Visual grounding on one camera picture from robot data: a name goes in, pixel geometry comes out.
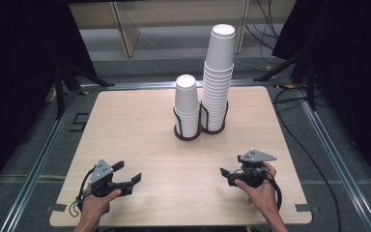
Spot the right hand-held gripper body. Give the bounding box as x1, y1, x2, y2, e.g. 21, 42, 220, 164
230, 148, 277, 189

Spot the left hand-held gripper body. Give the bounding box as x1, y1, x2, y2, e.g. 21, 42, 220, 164
88, 159, 134, 198

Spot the black wire cup holder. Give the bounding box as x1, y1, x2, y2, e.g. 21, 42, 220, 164
173, 100, 230, 142

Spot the single white paper cup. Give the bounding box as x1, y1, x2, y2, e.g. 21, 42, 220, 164
174, 73, 199, 114

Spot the person's left hand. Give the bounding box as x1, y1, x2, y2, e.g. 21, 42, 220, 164
80, 188, 123, 221

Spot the person's right hand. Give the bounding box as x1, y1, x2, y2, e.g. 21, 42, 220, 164
234, 161, 279, 216

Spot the black metal stand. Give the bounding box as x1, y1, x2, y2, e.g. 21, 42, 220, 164
53, 61, 116, 120
253, 47, 317, 112

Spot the tall stack of white cups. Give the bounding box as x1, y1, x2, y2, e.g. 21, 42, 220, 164
200, 23, 237, 132

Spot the black curtain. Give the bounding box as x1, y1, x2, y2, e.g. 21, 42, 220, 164
271, 0, 371, 196
0, 0, 99, 202

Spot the beige wooden shelf unit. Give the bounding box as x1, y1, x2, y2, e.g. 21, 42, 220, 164
68, 0, 298, 60

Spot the left hand-held gripper cable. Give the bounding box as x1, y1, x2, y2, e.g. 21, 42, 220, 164
71, 165, 97, 218

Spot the hand-held gripper cable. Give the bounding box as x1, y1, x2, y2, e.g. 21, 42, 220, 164
71, 165, 97, 218
264, 169, 284, 212

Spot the right hand-held gripper cable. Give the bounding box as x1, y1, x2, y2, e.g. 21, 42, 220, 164
264, 169, 284, 212

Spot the aluminium floor rail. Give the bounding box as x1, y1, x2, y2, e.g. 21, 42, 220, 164
0, 87, 82, 232
296, 86, 371, 232

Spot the long black floor cable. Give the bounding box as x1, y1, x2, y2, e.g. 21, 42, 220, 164
271, 85, 342, 232

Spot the tangle of thin black cables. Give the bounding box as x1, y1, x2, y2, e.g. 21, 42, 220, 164
244, 0, 282, 66

